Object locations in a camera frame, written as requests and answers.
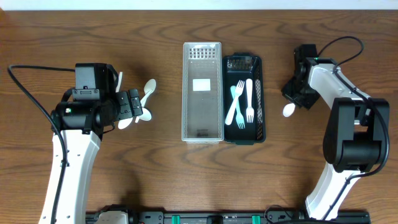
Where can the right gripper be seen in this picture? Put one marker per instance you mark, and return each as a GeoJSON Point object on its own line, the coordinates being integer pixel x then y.
{"type": "Point", "coordinates": [298, 94]}

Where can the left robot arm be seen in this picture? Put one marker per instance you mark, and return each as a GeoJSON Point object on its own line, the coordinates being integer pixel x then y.
{"type": "Point", "coordinates": [74, 152]}

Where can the white spoon bowl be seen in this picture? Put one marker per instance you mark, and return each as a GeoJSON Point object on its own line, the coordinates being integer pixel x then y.
{"type": "Point", "coordinates": [122, 124]}
{"type": "Point", "coordinates": [148, 90]}

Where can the clear plastic basket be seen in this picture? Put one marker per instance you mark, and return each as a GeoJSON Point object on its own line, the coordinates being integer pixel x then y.
{"type": "Point", "coordinates": [202, 111]}

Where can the white fork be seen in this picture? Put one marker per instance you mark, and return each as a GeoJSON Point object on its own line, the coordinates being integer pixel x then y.
{"type": "Point", "coordinates": [237, 93]}
{"type": "Point", "coordinates": [249, 109]}

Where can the pale green fork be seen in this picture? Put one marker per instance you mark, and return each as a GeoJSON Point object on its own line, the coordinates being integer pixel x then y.
{"type": "Point", "coordinates": [239, 117]}

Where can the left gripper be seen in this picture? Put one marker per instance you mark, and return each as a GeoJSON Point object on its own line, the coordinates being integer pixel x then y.
{"type": "Point", "coordinates": [129, 103]}

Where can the black plastic basket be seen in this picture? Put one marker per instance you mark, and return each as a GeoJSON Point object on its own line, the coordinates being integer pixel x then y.
{"type": "Point", "coordinates": [243, 66]}

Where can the white spoon crossing diagonal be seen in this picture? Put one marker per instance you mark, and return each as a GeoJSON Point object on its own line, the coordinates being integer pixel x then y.
{"type": "Point", "coordinates": [145, 116]}

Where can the white spoon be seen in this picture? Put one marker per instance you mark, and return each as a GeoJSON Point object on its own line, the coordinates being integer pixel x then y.
{"type": "Point", "coordinates": [288, 110]}
{"type": "Point", "coordinates": [120, 78]}

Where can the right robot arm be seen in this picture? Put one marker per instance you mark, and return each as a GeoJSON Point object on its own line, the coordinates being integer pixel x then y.
{"type": "Point", "coordinates": [356, 140]}

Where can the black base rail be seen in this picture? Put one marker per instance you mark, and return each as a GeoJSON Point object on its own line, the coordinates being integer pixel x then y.
{"type": "Point", "coordinates": [121, 214]}

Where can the white label in basket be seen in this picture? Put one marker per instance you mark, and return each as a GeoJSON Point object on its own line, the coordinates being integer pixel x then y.
{"type": "Point", "coordinates": [201, 84]}

